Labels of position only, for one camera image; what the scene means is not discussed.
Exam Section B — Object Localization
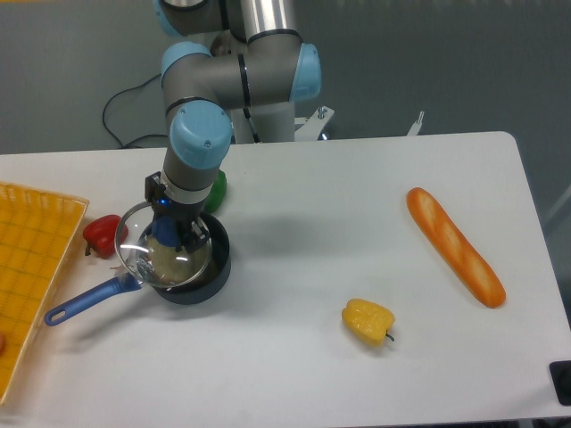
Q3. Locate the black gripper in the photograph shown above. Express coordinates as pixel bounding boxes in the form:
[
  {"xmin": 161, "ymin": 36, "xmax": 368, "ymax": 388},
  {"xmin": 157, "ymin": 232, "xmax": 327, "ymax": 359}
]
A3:
[{"xmin": 145, "ymin": 171, "xmax": 211, "ymax": 252}]

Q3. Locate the glass lid blue knob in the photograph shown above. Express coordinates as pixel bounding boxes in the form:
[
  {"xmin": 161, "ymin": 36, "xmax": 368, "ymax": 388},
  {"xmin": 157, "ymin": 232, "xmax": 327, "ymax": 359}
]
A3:
[{"xmin": 114, "ymin": 202, "xmax": 212, "ymax": 290}]

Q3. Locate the dark blue saucepan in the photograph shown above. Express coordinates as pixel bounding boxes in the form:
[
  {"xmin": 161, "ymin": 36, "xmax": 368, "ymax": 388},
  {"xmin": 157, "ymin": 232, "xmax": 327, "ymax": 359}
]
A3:
[{"xmin": 44, "ymin": 213, "xmax": 231, "ymax": 326}]

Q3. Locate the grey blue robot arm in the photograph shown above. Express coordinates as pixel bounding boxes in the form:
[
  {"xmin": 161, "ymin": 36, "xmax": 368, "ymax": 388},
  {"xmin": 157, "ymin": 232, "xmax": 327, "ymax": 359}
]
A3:
[{"xmin": 145, "ymin": 1, "xmax": 321, "ymax": 252}]

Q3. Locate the bread slice in pot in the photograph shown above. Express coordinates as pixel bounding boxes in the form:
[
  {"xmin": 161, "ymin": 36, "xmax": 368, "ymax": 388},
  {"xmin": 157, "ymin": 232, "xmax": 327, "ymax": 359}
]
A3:
[{"xmin": 139, "ymin": 236, "xmax": 212, "ymax": 288}]

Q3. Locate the green bell pepper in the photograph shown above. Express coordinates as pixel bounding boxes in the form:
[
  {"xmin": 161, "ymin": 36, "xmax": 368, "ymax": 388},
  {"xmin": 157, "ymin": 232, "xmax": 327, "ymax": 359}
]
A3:
[{"xmin": 204, "ymin": 170, "xmax": 228, "ymax": 214}]

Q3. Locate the red bell pepper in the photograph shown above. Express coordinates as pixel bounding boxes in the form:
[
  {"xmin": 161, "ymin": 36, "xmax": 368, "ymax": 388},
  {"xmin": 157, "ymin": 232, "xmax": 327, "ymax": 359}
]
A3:
[{"xmin": 83, "ymin": 214, "xmax": 121, "ymax": 259}]

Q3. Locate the yellow woven basket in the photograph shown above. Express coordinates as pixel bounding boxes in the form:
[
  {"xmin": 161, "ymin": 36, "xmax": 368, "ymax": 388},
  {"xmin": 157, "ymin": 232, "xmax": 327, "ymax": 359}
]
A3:
[{"xmin": 1, "ymin": 182, "xmax": 89, "ymax": 404}]

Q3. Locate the yellow bell pepper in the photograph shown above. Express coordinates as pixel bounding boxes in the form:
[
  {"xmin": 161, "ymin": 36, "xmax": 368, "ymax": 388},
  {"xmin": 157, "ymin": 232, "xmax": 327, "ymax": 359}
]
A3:
[{"xmin": 342, "ymin": 299, "xmax": 395, "ymax": 348}]

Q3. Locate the orange baguette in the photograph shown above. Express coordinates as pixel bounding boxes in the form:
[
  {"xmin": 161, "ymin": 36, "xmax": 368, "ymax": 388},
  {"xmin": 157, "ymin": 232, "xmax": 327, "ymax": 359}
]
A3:
[{"xmin": 406, "ymin": 187, "xmax": 507, "ymax": 309}]

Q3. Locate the black corner device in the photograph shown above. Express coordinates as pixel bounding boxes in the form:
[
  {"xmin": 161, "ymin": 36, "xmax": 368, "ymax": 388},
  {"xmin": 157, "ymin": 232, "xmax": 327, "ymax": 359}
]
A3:
[{"xmin": 549, "ymin": 360, "xmax": 571, "ymax": 407}]

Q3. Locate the black floor cable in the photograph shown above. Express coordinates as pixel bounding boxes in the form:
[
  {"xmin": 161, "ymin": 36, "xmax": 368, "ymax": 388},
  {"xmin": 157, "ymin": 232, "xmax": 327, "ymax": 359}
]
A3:
[{"xmin": 102, "ymin": 73, "xmax": 162, "ymax": 149}]

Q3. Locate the white metal bracket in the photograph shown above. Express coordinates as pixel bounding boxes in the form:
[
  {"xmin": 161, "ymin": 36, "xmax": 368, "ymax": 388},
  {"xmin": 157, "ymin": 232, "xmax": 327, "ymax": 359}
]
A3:
[{"xmin": 407, "ymin": 111, "xmax": 425, "ymax": 136}]

